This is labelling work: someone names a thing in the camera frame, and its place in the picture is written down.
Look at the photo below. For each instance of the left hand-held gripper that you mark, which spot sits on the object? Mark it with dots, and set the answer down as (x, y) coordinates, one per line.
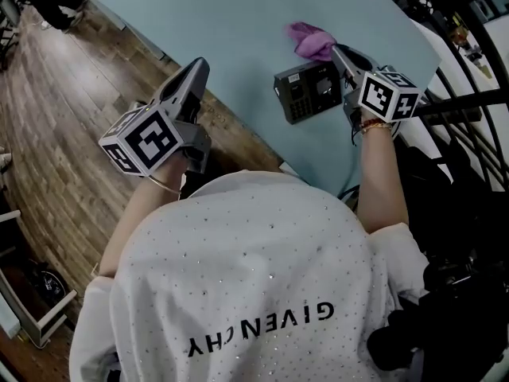
(151, 141)

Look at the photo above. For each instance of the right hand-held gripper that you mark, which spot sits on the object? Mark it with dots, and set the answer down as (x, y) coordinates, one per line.
(385, 98)

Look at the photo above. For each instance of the purple cloth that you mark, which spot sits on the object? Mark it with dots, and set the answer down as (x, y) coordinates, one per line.
(312, 44)

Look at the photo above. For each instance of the person's left forearm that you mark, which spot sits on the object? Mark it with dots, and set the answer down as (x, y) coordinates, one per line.
(131, 221)

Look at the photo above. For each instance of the person's right forearm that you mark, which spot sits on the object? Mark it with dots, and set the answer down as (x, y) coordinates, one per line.
(379, 181)

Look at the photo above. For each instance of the light blue white-legged table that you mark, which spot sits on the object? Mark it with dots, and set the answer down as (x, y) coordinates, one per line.
(218, 26)

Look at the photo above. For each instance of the thin gold bangle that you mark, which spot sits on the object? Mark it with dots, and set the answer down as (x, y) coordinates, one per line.
(164, 185)

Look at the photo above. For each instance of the black metal railing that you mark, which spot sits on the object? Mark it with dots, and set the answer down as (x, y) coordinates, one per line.
(457, 104)

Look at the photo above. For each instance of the black office chair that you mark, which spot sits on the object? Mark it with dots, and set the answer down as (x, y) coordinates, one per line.
(445, 197)

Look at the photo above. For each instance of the person's white dotted shirt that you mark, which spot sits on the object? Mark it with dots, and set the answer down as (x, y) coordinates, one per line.
(238, 253)

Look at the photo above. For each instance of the grey-backed office chair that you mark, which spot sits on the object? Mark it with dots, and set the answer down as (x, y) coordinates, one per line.
(10, 10)

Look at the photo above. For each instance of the black round device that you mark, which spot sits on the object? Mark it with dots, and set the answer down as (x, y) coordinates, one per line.
(49, 285)

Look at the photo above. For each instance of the black equipment pack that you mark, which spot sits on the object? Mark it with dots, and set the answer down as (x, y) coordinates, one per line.
(437, 332)

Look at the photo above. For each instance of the white frame desk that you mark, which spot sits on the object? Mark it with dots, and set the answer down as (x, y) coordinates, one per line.
(51, 324)

